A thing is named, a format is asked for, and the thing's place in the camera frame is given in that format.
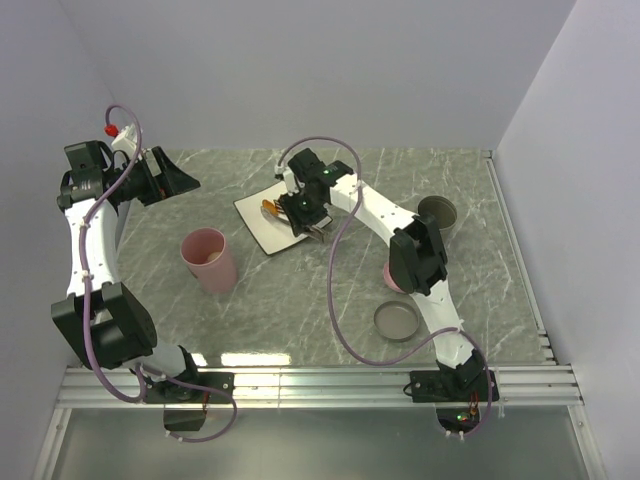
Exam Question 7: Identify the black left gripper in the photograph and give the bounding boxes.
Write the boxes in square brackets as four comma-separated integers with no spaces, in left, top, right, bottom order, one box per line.
[107,146,199,206]

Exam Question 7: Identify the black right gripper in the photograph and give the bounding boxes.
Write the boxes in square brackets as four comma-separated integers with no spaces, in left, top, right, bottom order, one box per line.
[277,186,327,238]

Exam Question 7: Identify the metal tongs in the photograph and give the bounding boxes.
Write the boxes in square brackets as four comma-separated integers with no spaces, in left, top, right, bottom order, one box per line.
[260,199,328,243]

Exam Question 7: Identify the orange food slice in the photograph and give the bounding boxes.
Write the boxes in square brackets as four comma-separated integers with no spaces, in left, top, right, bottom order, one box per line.
[262,200,281,216]

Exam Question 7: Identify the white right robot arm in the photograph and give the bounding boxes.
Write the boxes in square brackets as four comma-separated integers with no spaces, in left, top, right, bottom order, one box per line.
[274,149,492,400]

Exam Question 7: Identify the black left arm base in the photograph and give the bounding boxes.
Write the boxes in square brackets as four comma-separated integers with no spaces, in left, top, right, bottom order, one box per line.
[145,372,237,443]

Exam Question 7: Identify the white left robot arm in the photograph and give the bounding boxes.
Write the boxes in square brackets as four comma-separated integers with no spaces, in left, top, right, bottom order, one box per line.
[51,140,203,402]

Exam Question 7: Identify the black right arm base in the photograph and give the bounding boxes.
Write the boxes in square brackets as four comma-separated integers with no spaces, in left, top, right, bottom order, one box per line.
[403,369,500,437]

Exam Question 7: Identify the white square plate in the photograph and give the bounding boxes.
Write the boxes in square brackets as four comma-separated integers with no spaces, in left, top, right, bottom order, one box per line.
[233,181,310,256]

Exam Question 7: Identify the pink cup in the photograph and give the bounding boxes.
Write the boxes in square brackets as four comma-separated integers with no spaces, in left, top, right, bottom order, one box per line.
[180,228,238,294]

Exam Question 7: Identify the pink lid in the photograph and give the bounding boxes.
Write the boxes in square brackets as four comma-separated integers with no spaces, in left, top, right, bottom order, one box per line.
[383,262,405,294]

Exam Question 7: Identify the grey metal cup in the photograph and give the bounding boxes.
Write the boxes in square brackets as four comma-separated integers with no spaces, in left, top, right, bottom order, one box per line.
[418,195,458,235]

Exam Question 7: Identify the grey lid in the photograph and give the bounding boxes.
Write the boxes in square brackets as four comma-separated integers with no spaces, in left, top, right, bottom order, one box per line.
[373,301,420,342]

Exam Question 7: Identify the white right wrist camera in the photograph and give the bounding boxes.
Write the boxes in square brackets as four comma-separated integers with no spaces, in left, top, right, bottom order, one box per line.
[274,165,301,195]

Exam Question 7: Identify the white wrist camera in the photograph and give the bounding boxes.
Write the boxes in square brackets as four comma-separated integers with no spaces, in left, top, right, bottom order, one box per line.
[274,165,301,195]
[104,124,141,159]

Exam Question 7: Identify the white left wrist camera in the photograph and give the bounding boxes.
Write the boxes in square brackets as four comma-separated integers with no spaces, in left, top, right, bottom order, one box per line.
[104,124,141,159]

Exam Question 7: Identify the aluminium rail frame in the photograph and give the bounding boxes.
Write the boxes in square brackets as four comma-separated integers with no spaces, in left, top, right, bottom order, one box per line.
[35,148,606,479]

